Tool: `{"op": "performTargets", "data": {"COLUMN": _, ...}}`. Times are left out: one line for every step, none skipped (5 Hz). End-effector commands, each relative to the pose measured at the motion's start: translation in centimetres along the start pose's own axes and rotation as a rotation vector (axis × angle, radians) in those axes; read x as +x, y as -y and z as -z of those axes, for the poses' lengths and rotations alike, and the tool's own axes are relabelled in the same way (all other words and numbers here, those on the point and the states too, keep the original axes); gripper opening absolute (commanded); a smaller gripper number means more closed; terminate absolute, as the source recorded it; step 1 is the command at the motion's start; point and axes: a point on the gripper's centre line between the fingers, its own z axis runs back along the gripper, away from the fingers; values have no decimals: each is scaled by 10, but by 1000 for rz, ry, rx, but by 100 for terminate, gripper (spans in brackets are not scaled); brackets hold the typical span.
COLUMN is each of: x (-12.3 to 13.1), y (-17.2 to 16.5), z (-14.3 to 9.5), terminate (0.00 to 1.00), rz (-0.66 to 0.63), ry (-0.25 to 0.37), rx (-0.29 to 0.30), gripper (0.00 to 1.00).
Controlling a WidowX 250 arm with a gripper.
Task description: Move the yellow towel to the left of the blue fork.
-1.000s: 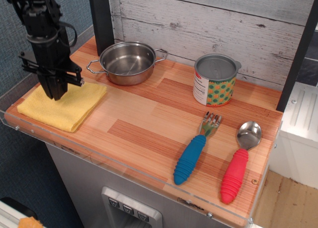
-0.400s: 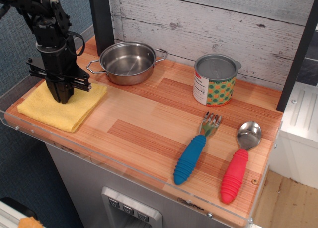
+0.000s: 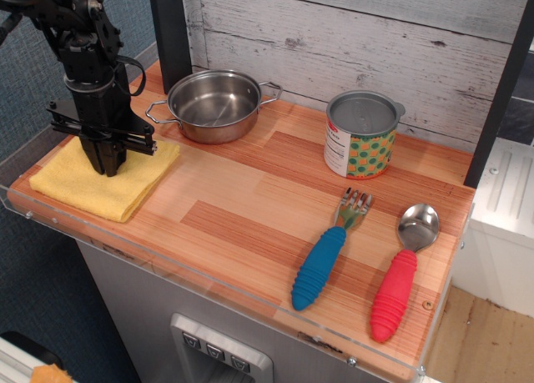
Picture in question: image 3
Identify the dark vertical post right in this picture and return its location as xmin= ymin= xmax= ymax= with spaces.
xmin=464 ymin=0 xmax=533 ymax=189

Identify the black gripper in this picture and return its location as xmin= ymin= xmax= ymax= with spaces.
xmin=47 ymin=83 xmax=157 ymax=177

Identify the dark vertical post left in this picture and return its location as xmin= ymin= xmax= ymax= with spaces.
xmin=150 ymin=0 xmax=193 ymax=93

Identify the white appliance at right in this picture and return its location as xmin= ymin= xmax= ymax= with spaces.
xmin=452 ymin=138 xmax=533 ymax=316

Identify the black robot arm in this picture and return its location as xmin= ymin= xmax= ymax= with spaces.
xmin=1 ymin=0 xmax=156 ymax=177

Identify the black braided cable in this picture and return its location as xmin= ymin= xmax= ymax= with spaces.
xmin=0 ymin=11 xmax=22 ymax=46

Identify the patterned tin can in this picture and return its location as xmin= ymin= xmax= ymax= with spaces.
xmin=324 ymin=90 xmax=406 ymax=179

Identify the silver dispenser button panel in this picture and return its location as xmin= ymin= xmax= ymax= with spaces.
xmin=170 ymin=313 xmax=274 ymax=382

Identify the stainless steel pot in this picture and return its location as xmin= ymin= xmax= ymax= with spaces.
xmin=145 ymin=70 xmax=283 ymax=144

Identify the clear acrylic edge guard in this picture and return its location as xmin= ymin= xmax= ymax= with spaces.
xmin=0 ymin=182 xmax=427 ymax=383

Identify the orange object bottom left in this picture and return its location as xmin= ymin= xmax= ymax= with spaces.
xmin=29 ymin=364 xmax=74 ymax=383

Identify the yellow towel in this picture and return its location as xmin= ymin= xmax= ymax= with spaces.
xmin=29 ymin=138 xmax=180 ymax=223

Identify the dark vertical post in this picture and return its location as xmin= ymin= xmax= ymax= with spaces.
xmin=464 ymin=0 xmax=533 ymax=189
xmin=150 ymin=0 xmax=193 ymax=93

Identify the white black device bottom left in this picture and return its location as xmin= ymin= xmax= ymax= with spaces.
xmin=1 ymin=331 xmax=63 ymax=382

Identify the red handled spoon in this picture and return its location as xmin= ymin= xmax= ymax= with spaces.
xmin=370 ymin=204 xmax=440 ymax=343

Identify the grey toy kitchen cabinet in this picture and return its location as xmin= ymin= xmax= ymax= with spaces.
xmin=74 ymin=236 xmax=418 ymax=383

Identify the blue handled fork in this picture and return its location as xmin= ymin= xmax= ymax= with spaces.
xmin=291 ymin=188 xmax=373 ymax=311

